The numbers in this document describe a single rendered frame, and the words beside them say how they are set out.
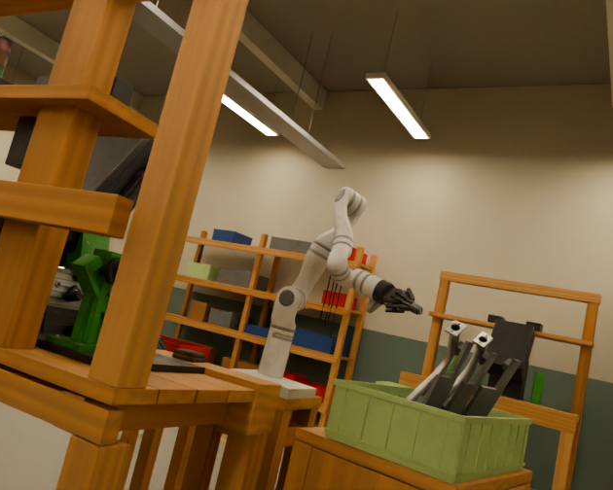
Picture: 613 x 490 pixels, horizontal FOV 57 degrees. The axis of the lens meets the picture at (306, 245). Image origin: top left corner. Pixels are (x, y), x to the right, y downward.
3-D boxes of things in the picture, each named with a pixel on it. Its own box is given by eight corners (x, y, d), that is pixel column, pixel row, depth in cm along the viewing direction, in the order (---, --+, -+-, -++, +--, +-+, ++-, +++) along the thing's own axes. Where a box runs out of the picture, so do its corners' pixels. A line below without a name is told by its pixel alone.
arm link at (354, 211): (362, 198, 215) (327, 255, 215) (343, 185, 211) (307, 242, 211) (373, 201, 207) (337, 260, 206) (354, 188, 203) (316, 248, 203)
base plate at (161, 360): (-11, 307, 225) (-9, 302, 225) (203, 373, 173) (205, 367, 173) (-127, 291, 189) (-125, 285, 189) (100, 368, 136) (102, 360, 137)
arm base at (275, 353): (266, 371, 210) (278, 328, 212) (286, 379, 205) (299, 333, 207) (252, 370, 202) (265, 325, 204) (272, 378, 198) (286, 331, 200)
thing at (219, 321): (321, 429, 652) (361, 246, 683) (141, 367, 809) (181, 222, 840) (342, 427, 698) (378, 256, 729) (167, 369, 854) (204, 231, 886)
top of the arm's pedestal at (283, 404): (247, 386, 224) (250, 376, 224) (320, 407, 210) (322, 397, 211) (203, 386, 195) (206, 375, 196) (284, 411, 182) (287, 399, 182)
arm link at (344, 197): (340, 235, 190) (358, 247, 193) (348, 180, 206) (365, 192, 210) (322, 246, 196) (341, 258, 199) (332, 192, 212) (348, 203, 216)
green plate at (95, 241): (87, 288, 190) (93, 229, 196) (106, 286, 187) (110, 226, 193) (60, 283, 180) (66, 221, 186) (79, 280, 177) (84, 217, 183)
